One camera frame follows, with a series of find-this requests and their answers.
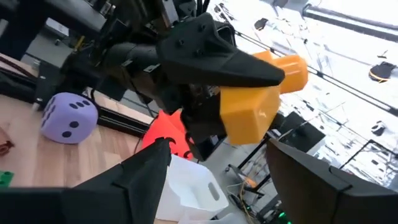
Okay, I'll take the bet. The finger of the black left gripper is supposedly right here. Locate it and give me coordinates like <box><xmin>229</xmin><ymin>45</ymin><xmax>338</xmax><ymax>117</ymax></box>
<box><xmin>180</xmin><ymin>93</ymin><xmax>229</xmax><ymax>161</ymax></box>
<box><xmin>156</xmin><ymin>12</ymin><xmax>286</xmax><ymax>88</ymax></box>

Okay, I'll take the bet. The small brown toy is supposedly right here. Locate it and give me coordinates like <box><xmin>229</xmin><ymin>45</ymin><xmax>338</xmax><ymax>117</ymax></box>
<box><xmin>0</xmin><ymin>125</ymin><xmax>16</xmax><ymax>157</ymax></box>

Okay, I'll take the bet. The white plastic bin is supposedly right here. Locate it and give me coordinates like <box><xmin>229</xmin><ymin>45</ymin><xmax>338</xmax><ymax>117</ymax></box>
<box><xmin>155</xmin><ymin>154</ymin><xmax>230</xmax><ymax>222</ymax></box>

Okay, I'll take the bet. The black floor stand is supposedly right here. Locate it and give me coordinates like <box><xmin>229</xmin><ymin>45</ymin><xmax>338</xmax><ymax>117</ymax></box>
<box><xmin>228</xmin><ymin>111</ymin><xmax>326</xmax><ymax>170</ymax></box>

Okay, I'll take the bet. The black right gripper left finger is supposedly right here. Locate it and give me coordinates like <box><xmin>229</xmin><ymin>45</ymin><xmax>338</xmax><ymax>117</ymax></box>
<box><xmin>0</xmin><ymin>138</ymin><xmax>172</xmax><ymax>224</ymax></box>

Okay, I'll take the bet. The purple foam die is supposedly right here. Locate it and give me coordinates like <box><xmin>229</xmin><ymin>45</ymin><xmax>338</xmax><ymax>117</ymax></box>
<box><xmin>40</xmin><ymin>91</ymin><xmax>100</xmax><ymax>145</ymax></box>

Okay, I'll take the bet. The large yellow-orange toy block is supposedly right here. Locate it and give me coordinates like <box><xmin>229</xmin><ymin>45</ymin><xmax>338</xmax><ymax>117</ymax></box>
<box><xmin>219</xmin><ymin>50</ymin><xmax>309</xmax><ymax>146</ymax></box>

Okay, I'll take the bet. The small green toy block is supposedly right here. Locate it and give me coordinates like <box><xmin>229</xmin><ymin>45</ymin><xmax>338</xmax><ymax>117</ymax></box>
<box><xmin>0</xmin><ymin>170</ymin><xmax>15</xmax><ymax>188</ymax></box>

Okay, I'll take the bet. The orange pumpkin bucket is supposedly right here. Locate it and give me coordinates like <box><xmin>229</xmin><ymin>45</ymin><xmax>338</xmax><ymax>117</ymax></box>
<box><xmin>141</xmin><ymin>109</ymin><xmax>195</xmax><ymax>161</ymax></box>

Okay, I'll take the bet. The black aluminium frame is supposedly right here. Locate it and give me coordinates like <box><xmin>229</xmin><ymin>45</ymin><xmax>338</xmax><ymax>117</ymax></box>
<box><xmin>83</xmin><ymin>86</ymin><xmax>156</xmax><ymax>138</ymax></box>

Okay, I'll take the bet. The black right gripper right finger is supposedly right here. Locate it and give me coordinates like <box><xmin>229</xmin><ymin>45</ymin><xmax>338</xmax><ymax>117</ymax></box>
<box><xmin>266</xmin><ymin>138</ymin><xmax>398</xmax><ymax>224</ymax></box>

